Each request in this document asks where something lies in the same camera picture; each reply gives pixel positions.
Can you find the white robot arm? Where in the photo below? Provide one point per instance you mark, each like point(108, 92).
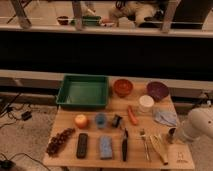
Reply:
point(199, 122)

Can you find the green plastic tray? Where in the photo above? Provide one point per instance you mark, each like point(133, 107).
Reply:
point(84, 91)

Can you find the orange bowl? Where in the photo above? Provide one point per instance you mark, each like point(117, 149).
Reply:
point(122, 87)

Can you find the orange carrot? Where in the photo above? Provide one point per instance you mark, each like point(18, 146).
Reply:
point(132, 116)

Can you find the small black cup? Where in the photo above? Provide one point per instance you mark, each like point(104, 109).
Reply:
point(116, 120)

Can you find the white cup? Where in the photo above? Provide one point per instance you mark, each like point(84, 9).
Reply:
point(146, 103)

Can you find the red yellow apple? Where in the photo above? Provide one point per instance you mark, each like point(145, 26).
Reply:
point(81, 121)

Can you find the purple bowl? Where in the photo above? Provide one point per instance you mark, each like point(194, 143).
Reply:
point(157, 90)

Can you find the silver fork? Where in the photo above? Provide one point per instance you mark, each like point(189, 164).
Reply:
point(143, 137)

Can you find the blue sponge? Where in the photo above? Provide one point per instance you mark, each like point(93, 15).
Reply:
point(105, 147)

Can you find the black remote control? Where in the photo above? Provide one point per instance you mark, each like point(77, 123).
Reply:
point(82, 145)

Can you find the blue grey cloth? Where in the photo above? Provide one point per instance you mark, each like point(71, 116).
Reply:
point(165, 117)

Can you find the bunch of dark grapes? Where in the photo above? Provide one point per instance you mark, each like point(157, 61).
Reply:
point(58, 142)

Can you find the yellow banana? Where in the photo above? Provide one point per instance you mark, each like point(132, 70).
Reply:
point(159, 147)

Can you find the brown can cup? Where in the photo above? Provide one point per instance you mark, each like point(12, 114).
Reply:
point(171, 134)

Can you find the black power adapter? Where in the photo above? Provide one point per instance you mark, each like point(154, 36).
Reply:
point(26, 115)

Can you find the black handled knife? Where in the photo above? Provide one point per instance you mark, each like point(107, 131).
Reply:
point(125, 145)

